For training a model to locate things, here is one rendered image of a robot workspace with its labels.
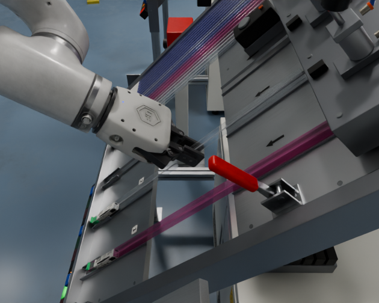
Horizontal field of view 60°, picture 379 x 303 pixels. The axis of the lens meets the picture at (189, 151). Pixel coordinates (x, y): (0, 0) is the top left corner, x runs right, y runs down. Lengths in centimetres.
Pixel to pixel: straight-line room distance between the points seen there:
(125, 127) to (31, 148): 166
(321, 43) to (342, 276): 57
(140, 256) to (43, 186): 136
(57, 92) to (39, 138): 170
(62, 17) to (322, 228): 42
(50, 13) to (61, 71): 9
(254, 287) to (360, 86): 55
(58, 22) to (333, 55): 36
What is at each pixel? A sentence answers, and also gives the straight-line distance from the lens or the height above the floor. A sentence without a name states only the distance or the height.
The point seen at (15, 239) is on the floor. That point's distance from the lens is 172.
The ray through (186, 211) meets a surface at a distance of 47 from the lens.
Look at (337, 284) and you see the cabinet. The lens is 83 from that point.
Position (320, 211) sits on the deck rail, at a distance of 34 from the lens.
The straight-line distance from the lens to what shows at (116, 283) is 58.
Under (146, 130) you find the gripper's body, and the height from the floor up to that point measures 102.
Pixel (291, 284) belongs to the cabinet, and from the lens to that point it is 80.
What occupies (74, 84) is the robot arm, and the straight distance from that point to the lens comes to 46.
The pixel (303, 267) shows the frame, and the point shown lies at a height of 65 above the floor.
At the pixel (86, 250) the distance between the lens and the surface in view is 71.
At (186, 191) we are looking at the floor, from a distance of 168.
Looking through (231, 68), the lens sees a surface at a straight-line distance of 63.
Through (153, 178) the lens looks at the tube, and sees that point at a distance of 59.
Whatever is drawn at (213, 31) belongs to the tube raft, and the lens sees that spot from 79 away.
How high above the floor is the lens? 133
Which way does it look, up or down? 45 degrees down
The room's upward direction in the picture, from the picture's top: straight up
